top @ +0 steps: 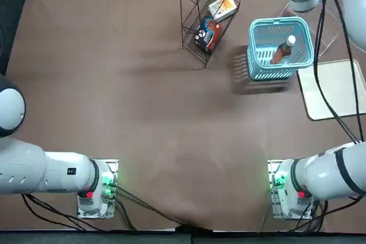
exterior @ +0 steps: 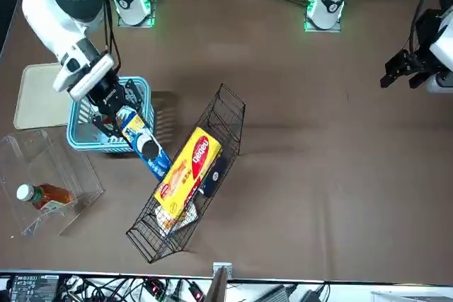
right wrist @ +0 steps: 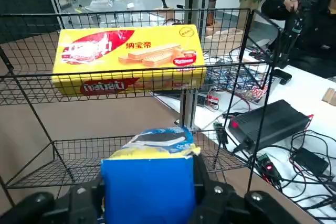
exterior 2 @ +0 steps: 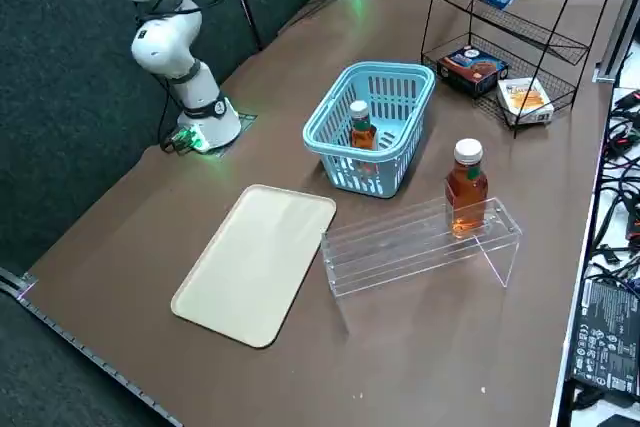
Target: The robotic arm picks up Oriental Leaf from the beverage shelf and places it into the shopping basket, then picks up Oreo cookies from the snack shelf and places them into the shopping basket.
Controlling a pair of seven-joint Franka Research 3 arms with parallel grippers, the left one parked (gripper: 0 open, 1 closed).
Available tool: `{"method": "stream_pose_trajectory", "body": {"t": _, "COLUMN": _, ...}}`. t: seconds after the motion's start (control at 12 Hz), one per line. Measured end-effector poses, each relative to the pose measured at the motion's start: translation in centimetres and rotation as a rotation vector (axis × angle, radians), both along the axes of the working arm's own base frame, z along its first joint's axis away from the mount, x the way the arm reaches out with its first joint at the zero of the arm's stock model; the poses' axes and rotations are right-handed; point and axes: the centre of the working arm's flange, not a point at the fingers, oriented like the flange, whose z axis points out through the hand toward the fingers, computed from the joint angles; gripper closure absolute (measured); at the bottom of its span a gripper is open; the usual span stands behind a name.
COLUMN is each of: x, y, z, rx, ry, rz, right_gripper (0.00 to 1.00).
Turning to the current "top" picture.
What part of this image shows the amber tea bottle white cap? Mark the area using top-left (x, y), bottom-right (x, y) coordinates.
top-left (270, 34), bottom-right (297, 65)

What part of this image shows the white orange cracker box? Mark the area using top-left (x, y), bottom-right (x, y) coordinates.
top-left (208, 0), bottom-right (238, 22)

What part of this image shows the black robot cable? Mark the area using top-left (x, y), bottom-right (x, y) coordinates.
top-left (313, 0), bottom-right (361, 145)
top-left (325, 0), bottom-right (366, 143)

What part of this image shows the black wire snack rack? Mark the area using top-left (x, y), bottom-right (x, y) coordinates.
top-left (178, 0), bottom-right (242, 70)

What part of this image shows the light blue plastic shopping basket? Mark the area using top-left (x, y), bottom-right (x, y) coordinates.
top-left (246, 17), bottom-right (316, 81)

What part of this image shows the cream plastic tray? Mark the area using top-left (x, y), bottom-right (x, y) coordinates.
top-left (296, 58), bottom-right (366, 121)

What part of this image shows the dark brown cookie box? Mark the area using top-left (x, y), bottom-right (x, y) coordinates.
top-left (194, 17), bottom-right (224, 54)

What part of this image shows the black base cable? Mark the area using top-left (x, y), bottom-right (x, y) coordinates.
top-left (21, 194), bottom-right (138, 232)
top-left (113, 183), bottom-right (214, 232)
top-left (257, 189), bottom-right (366, 233)

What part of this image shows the clear acrylic shelf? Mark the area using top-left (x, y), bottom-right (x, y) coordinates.
top-left (279, 1), bottom-right (340, 58)

